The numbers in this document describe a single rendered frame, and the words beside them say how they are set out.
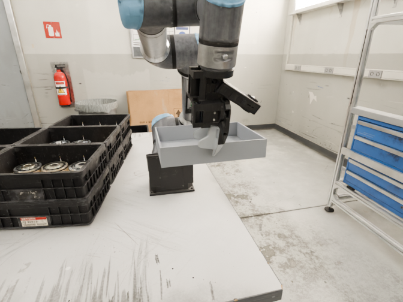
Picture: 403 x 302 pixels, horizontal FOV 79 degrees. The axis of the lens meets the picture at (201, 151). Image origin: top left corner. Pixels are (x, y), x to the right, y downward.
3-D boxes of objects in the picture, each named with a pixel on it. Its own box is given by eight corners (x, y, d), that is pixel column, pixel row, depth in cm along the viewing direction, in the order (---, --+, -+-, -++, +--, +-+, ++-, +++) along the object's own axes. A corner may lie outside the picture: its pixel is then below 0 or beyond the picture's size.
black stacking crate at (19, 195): (108, 167, 115) (105, 144, 111) (86, 202, 88) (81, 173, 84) (20, 170, 112) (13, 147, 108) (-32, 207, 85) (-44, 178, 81)
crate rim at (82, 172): (106, 148, 112) (105, 142, 111) (82, 178, 84) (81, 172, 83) (14, 150, 109) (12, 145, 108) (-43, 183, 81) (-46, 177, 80)
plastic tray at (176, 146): (237, 136, 82) (237, 121, 81) (265, 157, 64) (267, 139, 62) (156, 142, 77) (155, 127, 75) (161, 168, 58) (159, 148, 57)
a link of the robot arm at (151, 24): (139, 41, 92) (111, -36, 44) (168, 39, 93) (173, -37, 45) (143, 73, 94) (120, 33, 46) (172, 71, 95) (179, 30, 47)
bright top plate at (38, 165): (47, 163, 109) (47, 162, 108) (32, 173, 99) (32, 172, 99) (24, 163, 109) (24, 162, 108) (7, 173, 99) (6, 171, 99)
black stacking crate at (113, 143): (122, 145, 143) (120, 126, 139) (109, 166, 116) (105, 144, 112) (51, 147, 140) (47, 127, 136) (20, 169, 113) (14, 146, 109)
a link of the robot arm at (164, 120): (153, 148, 125) (151, 124, 130) (180, 145, 126) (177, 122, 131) (150, 137, 113) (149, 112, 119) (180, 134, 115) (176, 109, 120)
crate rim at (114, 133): (121, 129, 140) (120, 125, 139) (106, 147, 112) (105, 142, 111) (47, 130, 137) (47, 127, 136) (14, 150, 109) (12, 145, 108)
